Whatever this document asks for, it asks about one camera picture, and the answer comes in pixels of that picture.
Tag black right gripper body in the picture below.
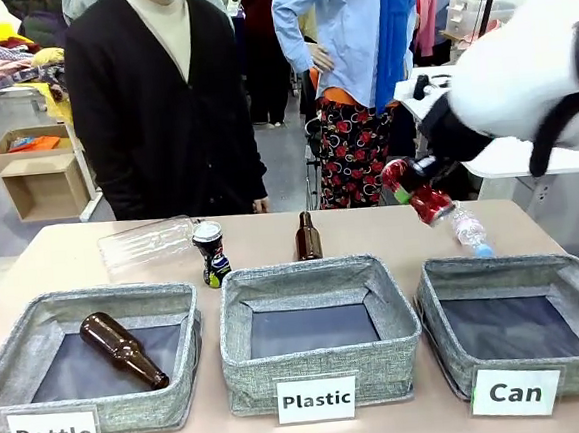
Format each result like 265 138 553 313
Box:
415 88 497 168

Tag crushed red can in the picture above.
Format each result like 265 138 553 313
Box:
379 153 458 231

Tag brown glass bottle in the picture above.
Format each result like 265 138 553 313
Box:
78 307 172 396
292 209 324 262

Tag crushed dark Pepsi can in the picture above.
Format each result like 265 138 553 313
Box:
191 219 235 291

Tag large clear plastic bottle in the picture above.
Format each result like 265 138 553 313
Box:
94 214 204 278

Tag grey basket labelled Can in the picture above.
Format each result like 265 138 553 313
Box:
412 247 579 410

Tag grey basket labelled Plastic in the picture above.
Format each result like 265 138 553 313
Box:
213 250 428 418

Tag white Can label card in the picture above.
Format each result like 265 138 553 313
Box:
467 363 565 422

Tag grey basket labelled Bottle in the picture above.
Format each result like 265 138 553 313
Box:
0 278 211 433

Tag small black device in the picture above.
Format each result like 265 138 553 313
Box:
411 73 432 101

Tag small clear plastic bottle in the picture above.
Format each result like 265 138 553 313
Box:
448 200 495 261

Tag bright blue scarf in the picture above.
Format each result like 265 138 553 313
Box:
366 0 428 115

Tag clear plastic storage boxes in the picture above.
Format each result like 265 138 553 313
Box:
445 0 532 39

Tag pink hanging garment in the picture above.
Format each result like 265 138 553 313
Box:
412 0 446 60

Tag mannequin in blue shirt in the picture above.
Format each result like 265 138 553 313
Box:
270 0 433 123

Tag white Plastic label card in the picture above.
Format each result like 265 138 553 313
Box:
274 375 360 425

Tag person in black cardigan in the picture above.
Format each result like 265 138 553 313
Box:
59 0 271 229

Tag cardboard cube box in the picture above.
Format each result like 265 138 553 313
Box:
0 152 93 225

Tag orange cloth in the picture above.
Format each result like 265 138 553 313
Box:
10 133 62 153

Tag open cardboard box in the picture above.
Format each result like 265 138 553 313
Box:
0 123 79 180

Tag pile of colourful clothes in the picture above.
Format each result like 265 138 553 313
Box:
0 16 70 95

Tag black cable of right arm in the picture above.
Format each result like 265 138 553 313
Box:
523 90 579 178

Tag white table leg frame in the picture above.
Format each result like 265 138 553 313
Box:
63 118 105 224

